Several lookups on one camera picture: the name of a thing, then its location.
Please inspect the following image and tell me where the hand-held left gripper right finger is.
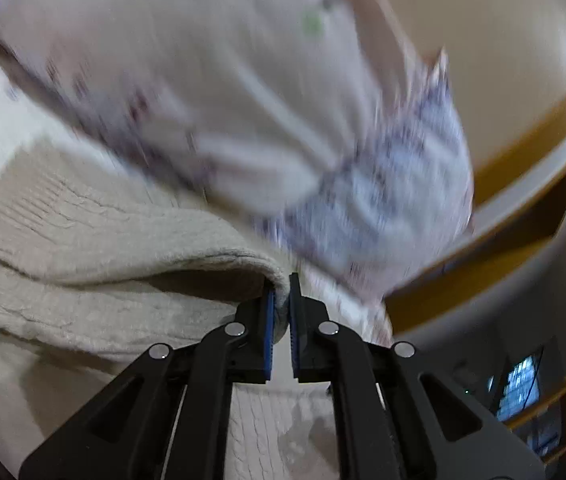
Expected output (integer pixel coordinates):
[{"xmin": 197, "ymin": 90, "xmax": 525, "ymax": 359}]
[{"xmin": 288, "ymin": 272, "xmax": 548, "ymax": 480}]

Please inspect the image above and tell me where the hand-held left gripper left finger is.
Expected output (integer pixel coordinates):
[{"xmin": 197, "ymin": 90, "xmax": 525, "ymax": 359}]
[{"xmin": 18, "ymin": 280, "xmax": 277, "ymax": 480}]

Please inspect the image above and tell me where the beige cable knit sweater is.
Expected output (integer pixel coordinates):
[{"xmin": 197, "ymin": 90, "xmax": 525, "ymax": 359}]
[{"xmin": 0, "ymin": 142, "xmax": 338, "ymax": 480}]

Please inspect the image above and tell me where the bright window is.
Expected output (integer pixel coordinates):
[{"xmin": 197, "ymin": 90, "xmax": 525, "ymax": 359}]
[{"xmin": 492, "ymin": 354, "xmax": 544, "ymax": 422}]

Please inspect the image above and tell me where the pink lavender print pillow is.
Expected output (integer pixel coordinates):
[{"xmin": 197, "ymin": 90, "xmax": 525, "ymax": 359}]
[{"xmin": 0, "ymin": 0, "xmax": 476, "ymax": 306}]

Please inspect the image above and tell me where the wooden shelf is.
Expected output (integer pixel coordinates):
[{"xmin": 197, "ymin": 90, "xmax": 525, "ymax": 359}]
[{"xmin": 505, "ymin": 382, "xmax": 566, "ymax": 463}]

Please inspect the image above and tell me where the brown wooden headboard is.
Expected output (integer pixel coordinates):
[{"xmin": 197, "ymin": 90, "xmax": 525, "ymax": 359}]
[{"xmin": 383, "ymin": 60, "xmax": 566, "ymax": 335}]

